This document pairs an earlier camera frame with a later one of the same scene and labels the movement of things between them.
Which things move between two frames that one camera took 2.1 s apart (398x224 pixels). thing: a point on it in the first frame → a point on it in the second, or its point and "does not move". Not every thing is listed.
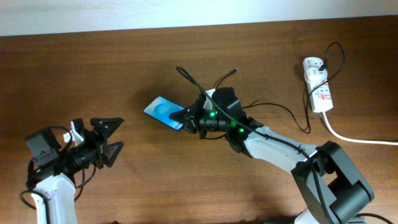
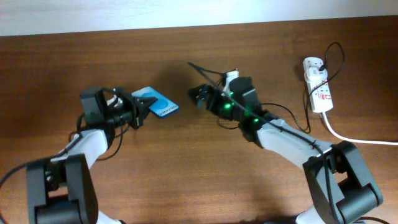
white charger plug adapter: (314, 75) does not move
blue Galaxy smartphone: (160, 109) → (162, 106)
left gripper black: (99, 144) → (138, 111)
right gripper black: (191, 120) → (210, 99)
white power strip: (319, 91) does not move
